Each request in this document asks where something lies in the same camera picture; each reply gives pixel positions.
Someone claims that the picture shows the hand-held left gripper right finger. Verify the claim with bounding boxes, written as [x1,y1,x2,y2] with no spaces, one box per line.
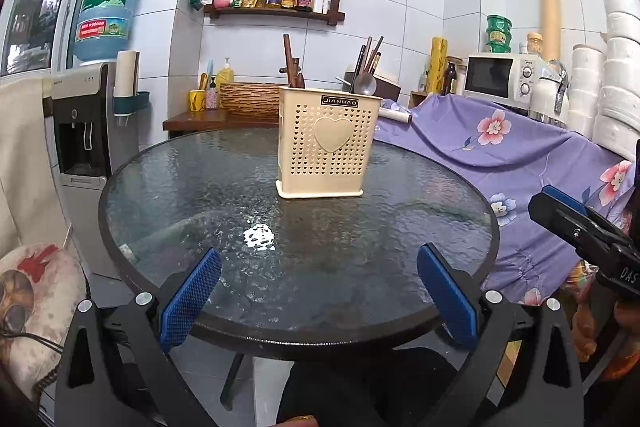
[416,243,586,427]

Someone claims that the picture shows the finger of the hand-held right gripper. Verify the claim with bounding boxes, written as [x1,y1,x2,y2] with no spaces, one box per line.
[527,192,604,254]
[541,184,629,244]

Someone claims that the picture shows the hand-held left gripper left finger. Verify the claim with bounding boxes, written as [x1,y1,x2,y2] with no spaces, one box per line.
[54,248,223,427]

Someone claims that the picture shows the cream perforated utensil holder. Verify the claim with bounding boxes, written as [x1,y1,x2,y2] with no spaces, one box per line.
[276,87,385,199]

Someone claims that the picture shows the brown wooden chopstick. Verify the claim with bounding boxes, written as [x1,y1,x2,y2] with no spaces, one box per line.
[367,36,385,75]

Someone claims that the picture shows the purple floral cloth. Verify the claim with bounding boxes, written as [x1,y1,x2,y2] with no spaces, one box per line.
[372,94,638,308]

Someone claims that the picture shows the white kettle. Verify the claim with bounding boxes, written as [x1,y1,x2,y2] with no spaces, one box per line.
[530,59,571,128]

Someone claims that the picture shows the person's black trousers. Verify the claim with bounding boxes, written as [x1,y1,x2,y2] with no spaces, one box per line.
[277,347,461,427]

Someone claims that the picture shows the white microwave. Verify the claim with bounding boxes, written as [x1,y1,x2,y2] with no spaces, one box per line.
[462,53,538,110]

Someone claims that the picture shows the printed seat cushion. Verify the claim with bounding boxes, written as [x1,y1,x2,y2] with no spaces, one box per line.
[0,242,88,403]

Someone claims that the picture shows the wooden counter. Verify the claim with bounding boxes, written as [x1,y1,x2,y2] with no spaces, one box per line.
[162,112,281,138]

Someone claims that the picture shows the yellow roll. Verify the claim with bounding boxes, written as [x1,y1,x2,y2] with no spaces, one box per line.
[430,37,448,95]

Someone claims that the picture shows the tall stack of cream cups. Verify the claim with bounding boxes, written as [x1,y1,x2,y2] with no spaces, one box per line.
[539,0,562,62]

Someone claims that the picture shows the woven basin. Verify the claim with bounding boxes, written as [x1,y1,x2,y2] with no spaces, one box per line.
[218,82,282,116]

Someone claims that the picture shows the beige cloth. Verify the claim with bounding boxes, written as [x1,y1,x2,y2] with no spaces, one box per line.
[0,77,76,258]

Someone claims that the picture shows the water dispenser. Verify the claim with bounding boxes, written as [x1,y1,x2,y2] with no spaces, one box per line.
[42,61,143,280]

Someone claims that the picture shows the bronze faucet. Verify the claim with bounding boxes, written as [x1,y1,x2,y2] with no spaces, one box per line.
[279,56,304,88]

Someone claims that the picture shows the blue water jug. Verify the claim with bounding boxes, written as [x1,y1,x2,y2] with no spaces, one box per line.
[72,0,142,62]

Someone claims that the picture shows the black cable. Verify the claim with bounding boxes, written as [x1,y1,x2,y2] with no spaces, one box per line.
[0,329,66,403]

